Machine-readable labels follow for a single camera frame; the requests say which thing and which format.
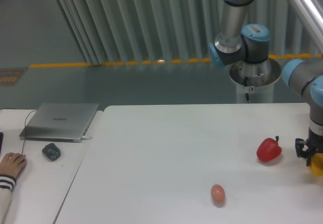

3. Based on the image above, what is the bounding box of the white pleated curtain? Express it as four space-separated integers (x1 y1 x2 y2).
57 0 322 65

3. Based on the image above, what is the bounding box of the black keyboard edge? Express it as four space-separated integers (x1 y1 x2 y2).
0 132 4 154

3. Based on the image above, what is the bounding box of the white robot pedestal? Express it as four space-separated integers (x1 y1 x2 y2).
229 58 282 104

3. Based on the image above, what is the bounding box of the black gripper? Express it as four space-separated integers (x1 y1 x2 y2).
295 129 323 166

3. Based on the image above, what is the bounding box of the white usb plug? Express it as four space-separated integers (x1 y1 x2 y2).
82 136 92 140

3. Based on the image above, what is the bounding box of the red bell pepper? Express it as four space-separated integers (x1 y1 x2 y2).
256 136 282 162

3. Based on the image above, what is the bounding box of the person's hand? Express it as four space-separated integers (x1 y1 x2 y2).
1 152 27 179

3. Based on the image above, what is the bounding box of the black earbuds case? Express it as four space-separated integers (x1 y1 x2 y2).
42 143 61 161

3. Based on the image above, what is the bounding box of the forearm in white sleeve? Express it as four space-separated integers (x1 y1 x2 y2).
1 174 17 223

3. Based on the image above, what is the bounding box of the brown egg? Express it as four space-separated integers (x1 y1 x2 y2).
210 184 225 204

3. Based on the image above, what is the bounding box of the black pedestal cable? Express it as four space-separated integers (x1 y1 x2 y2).
243 76 252 104

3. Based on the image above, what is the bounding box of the silver closed laptop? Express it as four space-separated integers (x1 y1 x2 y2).
20 103 99 142

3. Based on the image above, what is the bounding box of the yellow bell pepper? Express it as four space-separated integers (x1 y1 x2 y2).
309 153 323 177

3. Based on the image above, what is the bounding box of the black mouse cable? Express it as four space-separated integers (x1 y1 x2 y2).
20 109 38 156

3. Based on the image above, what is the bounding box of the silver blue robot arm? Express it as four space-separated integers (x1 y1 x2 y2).
209 0 322 166

